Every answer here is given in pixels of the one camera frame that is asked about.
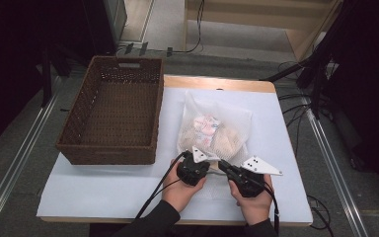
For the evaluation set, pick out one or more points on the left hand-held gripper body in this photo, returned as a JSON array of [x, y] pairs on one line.
[[192, 169]]

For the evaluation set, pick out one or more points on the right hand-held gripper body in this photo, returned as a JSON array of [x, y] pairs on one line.
[[260, 166]]

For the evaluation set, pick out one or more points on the cream printed shirt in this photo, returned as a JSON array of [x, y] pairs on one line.
[[223, 138]]

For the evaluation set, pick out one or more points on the white mesh laundry bag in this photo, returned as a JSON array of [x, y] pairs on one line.
[[233, 115]]

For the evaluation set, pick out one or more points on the brown wicker basket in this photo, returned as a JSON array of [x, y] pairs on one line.
[[118, 115]]

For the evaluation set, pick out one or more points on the person's left hand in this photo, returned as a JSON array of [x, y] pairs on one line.
[[177, 194]]

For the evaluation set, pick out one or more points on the person's right hand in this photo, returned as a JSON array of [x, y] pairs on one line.
[[255, 207]]

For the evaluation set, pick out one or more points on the white table mat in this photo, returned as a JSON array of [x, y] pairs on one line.
[[112, 191]]

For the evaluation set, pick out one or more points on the wooden table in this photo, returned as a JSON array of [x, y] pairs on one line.
[[210, 82]]

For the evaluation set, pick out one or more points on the black metal stand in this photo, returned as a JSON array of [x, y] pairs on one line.
[[319, 65]]

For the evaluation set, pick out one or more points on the wooden platform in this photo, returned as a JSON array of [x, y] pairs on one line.
[[243, 19]]

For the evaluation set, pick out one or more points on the dark cabinet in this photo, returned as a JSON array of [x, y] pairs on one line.
[[113, 19]]

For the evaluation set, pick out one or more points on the black stand pole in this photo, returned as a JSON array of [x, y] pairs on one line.
[[46, 79]]

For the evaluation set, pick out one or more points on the metal floor rail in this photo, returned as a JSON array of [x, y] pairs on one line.
[[335, 171], [16, 158]]

